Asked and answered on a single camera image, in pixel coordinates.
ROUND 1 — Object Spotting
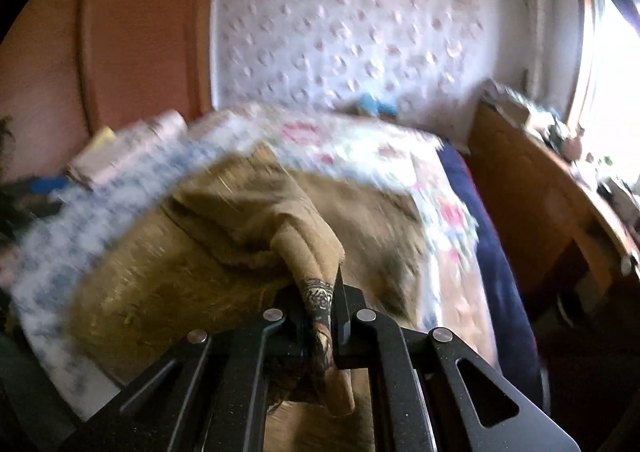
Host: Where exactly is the wooden cabinet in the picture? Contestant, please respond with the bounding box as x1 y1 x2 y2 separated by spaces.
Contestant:
467 99 640 314

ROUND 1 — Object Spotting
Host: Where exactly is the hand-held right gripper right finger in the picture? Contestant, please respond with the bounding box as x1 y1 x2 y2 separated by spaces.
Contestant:
333 266 582 452

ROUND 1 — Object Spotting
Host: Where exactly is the beige pillow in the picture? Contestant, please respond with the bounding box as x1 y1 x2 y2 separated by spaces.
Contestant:
67 109 189 183

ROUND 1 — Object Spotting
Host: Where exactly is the white circle-patterned curtain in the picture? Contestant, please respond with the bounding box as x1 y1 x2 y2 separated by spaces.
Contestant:
210 0 542 134

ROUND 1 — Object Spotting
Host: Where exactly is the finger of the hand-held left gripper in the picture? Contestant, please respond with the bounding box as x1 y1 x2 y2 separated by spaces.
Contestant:
20 175 69 206

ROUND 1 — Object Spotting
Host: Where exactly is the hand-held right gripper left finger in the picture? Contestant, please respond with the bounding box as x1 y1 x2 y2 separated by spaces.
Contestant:
60 286 315 452

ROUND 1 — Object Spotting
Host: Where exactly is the window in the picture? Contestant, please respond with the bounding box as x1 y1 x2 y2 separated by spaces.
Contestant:
570 0 640 169

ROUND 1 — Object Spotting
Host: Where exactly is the floral bed sheet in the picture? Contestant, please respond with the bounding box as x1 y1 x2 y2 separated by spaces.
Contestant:
10 102 502 414

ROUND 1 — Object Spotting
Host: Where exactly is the wooden wardrobe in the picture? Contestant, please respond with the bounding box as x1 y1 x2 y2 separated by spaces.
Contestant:
0 0 217 184

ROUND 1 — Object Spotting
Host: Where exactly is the brown sunflower print garment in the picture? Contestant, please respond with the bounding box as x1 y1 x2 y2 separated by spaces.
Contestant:
67 142 427 452

